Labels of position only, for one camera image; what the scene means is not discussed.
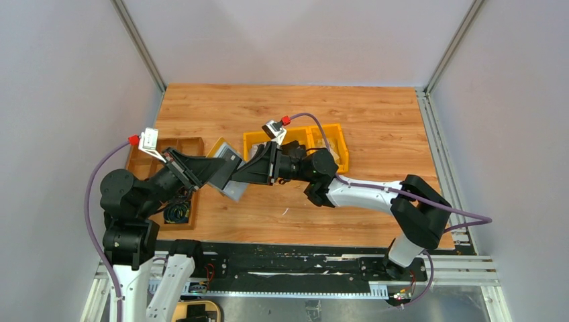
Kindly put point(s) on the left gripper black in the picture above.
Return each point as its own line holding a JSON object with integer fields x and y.
{"x": 181, "y": 168}

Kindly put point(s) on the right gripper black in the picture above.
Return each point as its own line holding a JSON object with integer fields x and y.
{"x": 272, "y": 164}

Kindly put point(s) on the yellow leather card holder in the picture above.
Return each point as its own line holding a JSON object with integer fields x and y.
{"x": 221, "y": 180}

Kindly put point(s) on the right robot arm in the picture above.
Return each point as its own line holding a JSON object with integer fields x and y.
{"x": 421, "y": 212}

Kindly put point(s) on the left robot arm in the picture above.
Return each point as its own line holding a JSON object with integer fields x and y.
{"x": 129, "y": 241}

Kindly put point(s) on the cards in yellow bin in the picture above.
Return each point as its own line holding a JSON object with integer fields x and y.
{"x": 257, "y": 149}

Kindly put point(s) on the wooden compartment tray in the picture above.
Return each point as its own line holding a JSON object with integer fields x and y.
{"x": 144, "y": 166}

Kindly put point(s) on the yellow plastic bin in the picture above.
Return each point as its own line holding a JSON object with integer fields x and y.
{"x": 310, "y": 137}

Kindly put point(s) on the yellow tray with phone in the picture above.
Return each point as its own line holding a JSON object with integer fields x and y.
{"x": 197, "y": 310}

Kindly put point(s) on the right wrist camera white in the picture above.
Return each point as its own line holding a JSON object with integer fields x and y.
{"x": 275, "y": 130}

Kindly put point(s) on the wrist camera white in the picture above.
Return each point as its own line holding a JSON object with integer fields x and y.
{"x": 275, "y": 130}
{"x": 148, "y": 143}

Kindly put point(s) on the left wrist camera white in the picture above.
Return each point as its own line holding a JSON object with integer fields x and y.
{"x": 148, "y": 143}

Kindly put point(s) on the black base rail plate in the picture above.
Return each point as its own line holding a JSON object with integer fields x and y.
{"x": 303, "y": 269}

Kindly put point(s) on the aluminium frame rails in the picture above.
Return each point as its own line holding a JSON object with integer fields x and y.
{"x": 443, "y": 270}

